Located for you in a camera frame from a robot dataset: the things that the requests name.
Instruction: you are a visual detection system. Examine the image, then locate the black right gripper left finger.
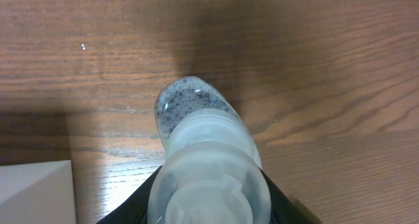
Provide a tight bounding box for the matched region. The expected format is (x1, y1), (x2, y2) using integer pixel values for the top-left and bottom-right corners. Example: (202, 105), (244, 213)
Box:
(96, 166), (161, 224)

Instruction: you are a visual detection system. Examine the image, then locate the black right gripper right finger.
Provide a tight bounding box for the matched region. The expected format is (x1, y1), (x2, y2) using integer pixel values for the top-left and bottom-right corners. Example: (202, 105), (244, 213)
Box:
(261, 170), (316, 224)

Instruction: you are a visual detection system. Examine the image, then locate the clear bottle white cap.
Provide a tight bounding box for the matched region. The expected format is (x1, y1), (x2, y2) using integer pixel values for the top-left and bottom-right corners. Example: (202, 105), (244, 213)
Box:
(148, 77), (271, 224)

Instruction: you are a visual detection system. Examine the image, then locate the white box pink interior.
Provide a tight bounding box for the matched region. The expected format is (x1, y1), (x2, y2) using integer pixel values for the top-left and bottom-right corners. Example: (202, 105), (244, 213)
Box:
(1, 160), (77, 224)

